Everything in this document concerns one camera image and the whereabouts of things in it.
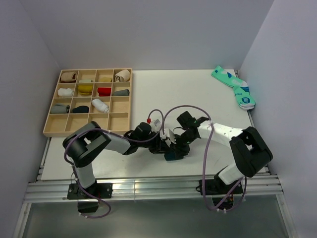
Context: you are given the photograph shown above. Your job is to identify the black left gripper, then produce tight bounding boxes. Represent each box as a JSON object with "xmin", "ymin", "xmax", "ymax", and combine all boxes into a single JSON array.
[{"xmin": 138, "ymin": 131, "xmax": 171, "ymax": 154}]

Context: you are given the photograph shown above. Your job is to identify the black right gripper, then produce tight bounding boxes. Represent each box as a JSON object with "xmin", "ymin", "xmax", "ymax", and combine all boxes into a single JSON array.
[{"xmin": 170, "ymin": 131, "xmax": 197, "ymax": 159}]

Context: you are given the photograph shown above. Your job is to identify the dark green reindeer sock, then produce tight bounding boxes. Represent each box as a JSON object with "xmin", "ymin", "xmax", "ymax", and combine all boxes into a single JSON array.
[{"xmin": 164, "ymin": 151, "xmax": 184, "ymax": 162}]

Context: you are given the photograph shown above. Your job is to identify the white sock black stripes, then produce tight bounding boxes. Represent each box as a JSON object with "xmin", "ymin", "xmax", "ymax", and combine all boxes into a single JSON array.
[{"xmin": 92, "ymin": 99, "xmax": 109, "ymax": 113}]

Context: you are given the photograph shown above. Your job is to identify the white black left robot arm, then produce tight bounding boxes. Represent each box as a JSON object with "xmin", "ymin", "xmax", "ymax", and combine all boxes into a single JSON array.
[{"xmin": 62, "ymin": 121, "xmax": 173, "ymax": 198}]

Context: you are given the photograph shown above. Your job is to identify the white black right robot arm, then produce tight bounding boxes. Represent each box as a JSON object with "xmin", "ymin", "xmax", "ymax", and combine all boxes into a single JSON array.
[{"xmin": 176, "ymin": 111, "xmax": 273, "ymax": 193}]

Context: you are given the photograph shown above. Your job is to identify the dark grey rolled sock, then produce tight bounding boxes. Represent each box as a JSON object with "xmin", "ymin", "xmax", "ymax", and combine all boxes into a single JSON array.
[{"xmin": 112, "ymin": 89, "xmax": 130, "ymax": 97}]

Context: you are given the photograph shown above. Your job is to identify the wooden compartment tray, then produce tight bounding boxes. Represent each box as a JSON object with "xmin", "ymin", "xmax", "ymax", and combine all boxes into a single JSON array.
[{"xmin": 43, "ymin": 68, "xmax": 133, "ymax": 137}]

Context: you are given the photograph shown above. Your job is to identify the red rolled sock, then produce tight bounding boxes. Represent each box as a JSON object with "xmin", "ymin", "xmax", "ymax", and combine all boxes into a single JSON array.
[{"xmin": 97, "ymin": 87, "xmax": 111, "ymax": 97}]

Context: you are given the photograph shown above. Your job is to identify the cream brown rolled sock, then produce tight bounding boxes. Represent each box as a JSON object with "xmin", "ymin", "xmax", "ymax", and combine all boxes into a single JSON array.
[{"xmin": 114, "ymin": 69, "xmax": 131, "ymax": 82}]

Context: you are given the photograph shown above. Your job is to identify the dark navy rolled sock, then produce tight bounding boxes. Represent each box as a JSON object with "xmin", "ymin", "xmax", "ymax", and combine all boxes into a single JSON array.
[{"xmin": 72, "ymin": 106, "xmax": 89, "ymax": 114}]

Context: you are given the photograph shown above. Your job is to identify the mustard yellow rolled sock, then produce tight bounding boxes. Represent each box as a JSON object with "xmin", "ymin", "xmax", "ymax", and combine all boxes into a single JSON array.
[{"xmin": 77, "ymin": 85, "xmax": 93, "ymax": 96}]

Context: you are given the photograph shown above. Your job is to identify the mint green patterned sock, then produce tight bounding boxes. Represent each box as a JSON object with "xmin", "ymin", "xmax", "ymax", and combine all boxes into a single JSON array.
[{"xmin": 211, "ymin": 66, "xmax": 256, "ymax": 111}]

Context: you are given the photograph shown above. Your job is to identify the pale green rolled sock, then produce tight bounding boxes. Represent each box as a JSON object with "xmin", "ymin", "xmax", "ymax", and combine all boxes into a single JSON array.
[{"xmin": 79, "ymin": 79, "xmax": 93, "ymax": 83}]

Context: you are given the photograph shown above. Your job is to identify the white rolled sock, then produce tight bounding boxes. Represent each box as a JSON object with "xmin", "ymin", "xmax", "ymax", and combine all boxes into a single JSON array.
[{"xmin": 57, "ymin": 88, "xmax": 74, "ymax": 98}]

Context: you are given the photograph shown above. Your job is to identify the beige rolled sock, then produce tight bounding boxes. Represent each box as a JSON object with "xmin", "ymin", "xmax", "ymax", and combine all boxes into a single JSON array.
[{"xmin": 60, "ymin": 71, "xmax": 77, "ymax": 83}]

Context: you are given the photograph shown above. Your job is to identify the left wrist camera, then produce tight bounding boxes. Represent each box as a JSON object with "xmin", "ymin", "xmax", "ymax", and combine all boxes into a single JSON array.
[{"xmin": 147, "ymin": 118, "xmax": 161, "ymax": 131}]

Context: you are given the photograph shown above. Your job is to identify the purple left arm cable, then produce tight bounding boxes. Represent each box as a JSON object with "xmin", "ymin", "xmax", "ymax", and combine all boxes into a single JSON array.
[{"xmin": 63, "ymin": 109, "xmax": 165, "ymax": 219}]

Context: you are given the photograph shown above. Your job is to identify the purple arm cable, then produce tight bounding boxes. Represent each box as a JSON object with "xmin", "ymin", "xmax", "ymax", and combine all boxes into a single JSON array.
[
  {"xmin": 63, "ymin": 109, "xmax": 165, "ymax": 219},
  {"xmin": 163, "ymin": 105, "xmax": 247, "ymax": 214}
]

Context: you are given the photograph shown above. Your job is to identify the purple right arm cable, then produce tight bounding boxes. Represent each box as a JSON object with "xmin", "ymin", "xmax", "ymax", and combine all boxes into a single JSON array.
[{"xmin": 163, "ymin": 105, "xmax": 247, "ymax": 214}]

